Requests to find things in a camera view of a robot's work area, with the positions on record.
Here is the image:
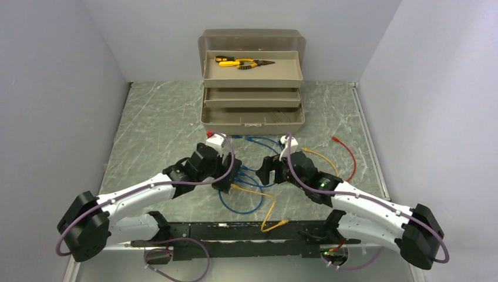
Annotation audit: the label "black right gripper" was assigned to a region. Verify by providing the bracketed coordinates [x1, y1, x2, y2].
[255, 155, 308, 192]

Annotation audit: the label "blue ethernet cable long loop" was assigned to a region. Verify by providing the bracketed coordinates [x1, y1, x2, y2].
[218, 171, 264, 215]

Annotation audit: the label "yellow ethernet cable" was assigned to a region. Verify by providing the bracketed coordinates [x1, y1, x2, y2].
[301, 147, 341, 178]
[230, 183, 290, 233]

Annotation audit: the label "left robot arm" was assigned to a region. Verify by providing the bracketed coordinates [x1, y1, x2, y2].
[56, 143, 241, 262]

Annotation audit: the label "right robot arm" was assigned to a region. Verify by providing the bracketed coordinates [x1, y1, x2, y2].
[256, 152, 444, 270]

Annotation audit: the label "beige plastic toolbox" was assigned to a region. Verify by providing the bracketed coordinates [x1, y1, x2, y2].
[198, 29, 306, 135]

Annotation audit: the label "yellow black pliers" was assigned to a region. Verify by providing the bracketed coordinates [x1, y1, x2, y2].
[218, 59, 275, 70]

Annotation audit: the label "yellow black screwdriver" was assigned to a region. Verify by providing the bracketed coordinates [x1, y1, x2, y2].
[215, 55, 253, 62]

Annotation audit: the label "yellow ethernet cable on router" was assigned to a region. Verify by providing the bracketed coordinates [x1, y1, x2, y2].
[301, 147, 341, 178]

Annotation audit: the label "red ethernet cable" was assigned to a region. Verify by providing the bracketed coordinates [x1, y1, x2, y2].
[331, 135, 357, 183]

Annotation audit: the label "aluminium frame rail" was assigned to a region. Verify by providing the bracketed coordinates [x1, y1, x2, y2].
[348, 82, 391, 201]

